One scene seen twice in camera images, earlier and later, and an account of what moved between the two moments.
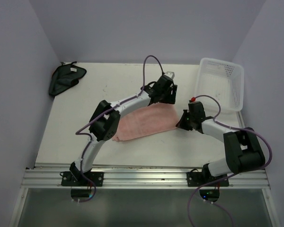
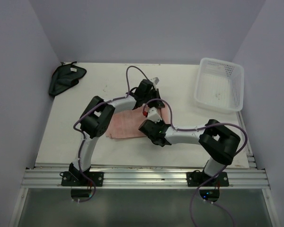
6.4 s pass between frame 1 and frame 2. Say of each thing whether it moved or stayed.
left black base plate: stayed
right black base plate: stayed
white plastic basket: stayed
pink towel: moved
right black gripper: moved
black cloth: stayed
